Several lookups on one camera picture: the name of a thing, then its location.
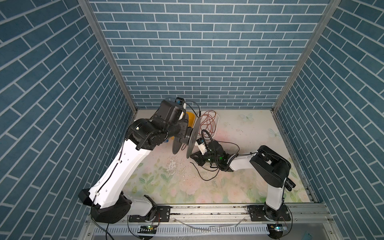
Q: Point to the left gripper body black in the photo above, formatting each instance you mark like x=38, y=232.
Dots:
x=183, y=126

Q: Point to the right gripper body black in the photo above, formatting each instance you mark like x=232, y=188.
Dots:
x=207, y=158

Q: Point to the grey perforated cable spool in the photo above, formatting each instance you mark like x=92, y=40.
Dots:
x=177, y=146

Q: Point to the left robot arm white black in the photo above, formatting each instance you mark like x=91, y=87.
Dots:
x=106, y=198

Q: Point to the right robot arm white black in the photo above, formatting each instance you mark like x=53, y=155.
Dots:
x=272, y=167

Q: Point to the yellow plastic tub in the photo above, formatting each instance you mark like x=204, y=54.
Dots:
x=190, y=120

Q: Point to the white plastic tub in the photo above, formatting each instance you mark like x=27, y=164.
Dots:
x=209, y=122

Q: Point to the black stapler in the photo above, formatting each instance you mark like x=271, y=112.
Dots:
x=289, y=184

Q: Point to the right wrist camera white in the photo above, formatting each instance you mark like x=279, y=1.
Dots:
x=201, y=144

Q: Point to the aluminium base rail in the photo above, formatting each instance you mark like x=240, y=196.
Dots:
x=308, y=221

